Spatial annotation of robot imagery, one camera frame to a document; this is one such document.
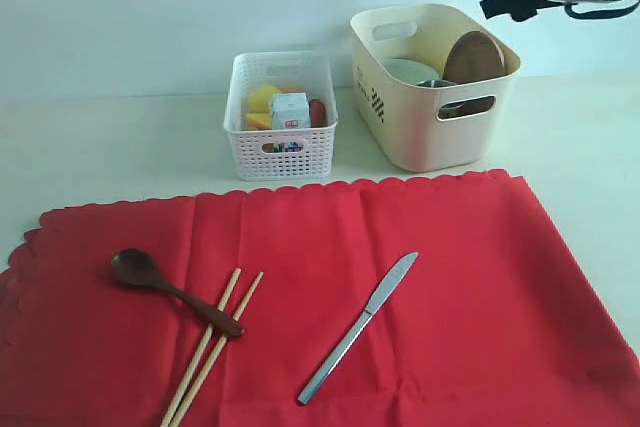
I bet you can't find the stainless steel cup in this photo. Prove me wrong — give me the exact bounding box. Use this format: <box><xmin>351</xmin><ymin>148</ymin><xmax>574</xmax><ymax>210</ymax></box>
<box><xmin>417</xmin><ymin>79</ymin><xmax>465</xmax><ymax>120</ymax></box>

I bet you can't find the brown egg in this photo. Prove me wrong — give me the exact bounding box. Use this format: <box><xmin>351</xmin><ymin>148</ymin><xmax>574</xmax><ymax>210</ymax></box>
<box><xmin>281</xmin><ymin>85</ymin><xmax>305</xmax><ymax>93</ymax></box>

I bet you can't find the yellow lemon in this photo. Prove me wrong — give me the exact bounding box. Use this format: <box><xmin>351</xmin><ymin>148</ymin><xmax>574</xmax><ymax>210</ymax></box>
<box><xmin>248</xmin><ymin>84</ymin><xmax>282</xmax><ymax>113</ymax></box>

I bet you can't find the cream plastic bin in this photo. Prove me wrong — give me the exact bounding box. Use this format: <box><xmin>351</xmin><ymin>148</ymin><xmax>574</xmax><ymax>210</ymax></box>
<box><xmin>350</xmin><ymin>4</ymin><xmax>521</xmax><ymax>172</ymax></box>

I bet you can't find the pale green ceramic bowl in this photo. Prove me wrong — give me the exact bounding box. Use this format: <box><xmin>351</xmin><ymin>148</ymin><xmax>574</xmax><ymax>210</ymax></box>
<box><xmin>382</xmin><ymin>58</ymin><xmax>441</xmax><ymax>85</ymax></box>

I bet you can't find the blue white milk carton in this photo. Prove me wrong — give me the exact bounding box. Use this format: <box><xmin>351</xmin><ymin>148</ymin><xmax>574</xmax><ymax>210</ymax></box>
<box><xmin>271</xmin><ymin>93</ymin><xmax>311</xmax><ymax>130</ymax></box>

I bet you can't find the red scalloped cloth mat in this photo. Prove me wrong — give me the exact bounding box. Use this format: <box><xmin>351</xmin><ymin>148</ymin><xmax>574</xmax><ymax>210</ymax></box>
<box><xmin>1</xmin><ymin>170</ymin><xmax>639</xmax><ymax>426</ymax></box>

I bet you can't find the dark wooden spoon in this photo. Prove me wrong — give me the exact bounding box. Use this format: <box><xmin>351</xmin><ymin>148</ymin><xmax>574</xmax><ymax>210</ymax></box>
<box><xmin>111</xmin><ymin>248</ymin><xmax>244</xmax><ymax>338</ymax></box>

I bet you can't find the red sausage piece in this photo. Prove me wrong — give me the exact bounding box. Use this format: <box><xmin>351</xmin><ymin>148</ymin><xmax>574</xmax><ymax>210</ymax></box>
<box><xmin>309</xmin><ymin>98</ymin><xmax>327</xmax><ymax>128</ymax></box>

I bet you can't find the yellow cheese wedge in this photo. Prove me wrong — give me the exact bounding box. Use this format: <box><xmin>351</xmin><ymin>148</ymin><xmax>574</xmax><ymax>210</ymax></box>
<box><xmin>245</xmin><ymin>113</ymin><xmax>272</xmax><ymax>131</ymax></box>

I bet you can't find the wooden chopstick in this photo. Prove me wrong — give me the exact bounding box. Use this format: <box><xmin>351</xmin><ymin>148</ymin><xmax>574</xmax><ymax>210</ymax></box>
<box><xmin>159</xmin><ymin>267</ymin><xmax>243</xmax><ymax>427</ymax></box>
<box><xmin>160</xmin><ymin>268</ymin><xmax>264</xmax><ymax>426</ymax></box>

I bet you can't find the brown clay plate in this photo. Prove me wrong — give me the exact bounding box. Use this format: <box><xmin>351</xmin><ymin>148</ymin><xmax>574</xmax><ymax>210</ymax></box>
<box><xmin>442</xmin><ymin>30</ymin><xmax>507</xmax><ymax>84</ymax></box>

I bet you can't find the steel table knife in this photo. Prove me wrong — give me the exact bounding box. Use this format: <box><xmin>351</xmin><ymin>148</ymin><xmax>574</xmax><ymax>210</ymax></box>
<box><xmin>297</xmin><ymin>251</ymin><xmax>419</xmax><ymax>405</ymax></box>

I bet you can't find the white perforated plastic basket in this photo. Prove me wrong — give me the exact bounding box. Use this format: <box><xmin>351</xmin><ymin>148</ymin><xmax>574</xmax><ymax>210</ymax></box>
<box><xmin>223</xmin><ymin>51</ymin><xmax>338</xmax><ymax>180</ymax></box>

